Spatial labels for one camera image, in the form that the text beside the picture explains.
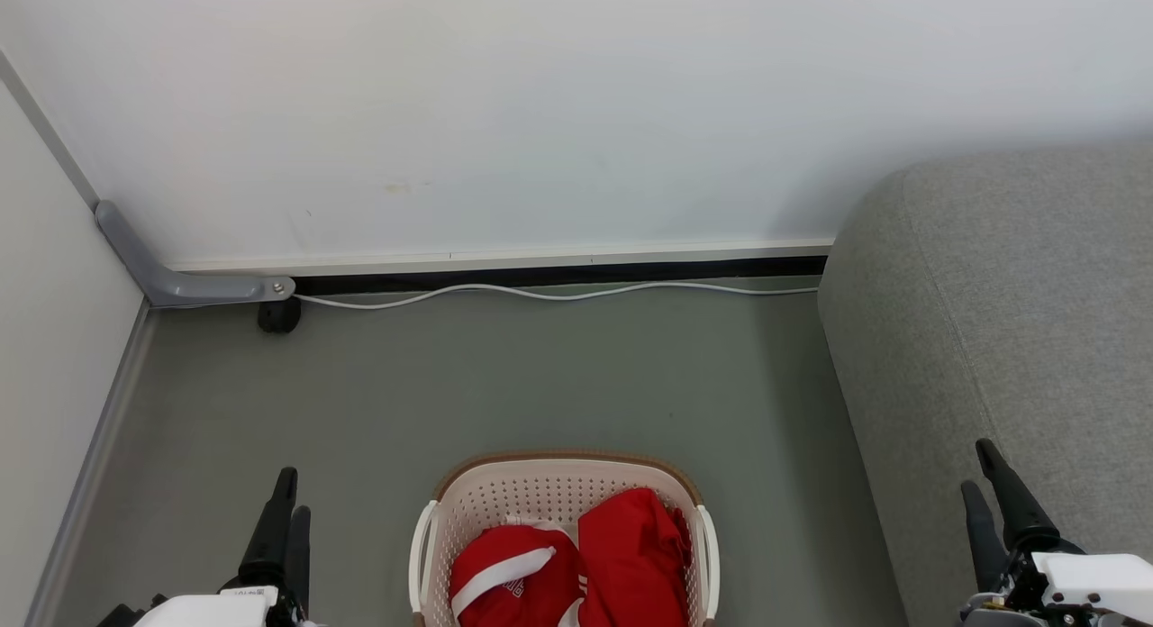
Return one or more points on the grey fabric sofa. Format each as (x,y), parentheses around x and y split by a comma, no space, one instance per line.
(1018,321)

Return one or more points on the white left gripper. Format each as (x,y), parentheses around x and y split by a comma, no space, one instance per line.
(216,609)

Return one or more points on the beige perforated laundry basket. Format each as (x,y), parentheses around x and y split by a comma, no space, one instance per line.
(531,492)

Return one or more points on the red garment with white trim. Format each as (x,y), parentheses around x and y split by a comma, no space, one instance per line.
(630,555)

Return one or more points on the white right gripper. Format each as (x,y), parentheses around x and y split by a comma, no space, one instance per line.
(1099,577)

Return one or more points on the grey corner trim strip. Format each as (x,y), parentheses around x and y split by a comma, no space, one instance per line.
(45,122)

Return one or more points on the grey metal partition bracket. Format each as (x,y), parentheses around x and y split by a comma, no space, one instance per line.
(180,287)

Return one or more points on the black caster wheel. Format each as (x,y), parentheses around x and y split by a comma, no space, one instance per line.
(279,315)

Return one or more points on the grey skirting strip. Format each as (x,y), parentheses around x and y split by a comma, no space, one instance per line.
(90,465)

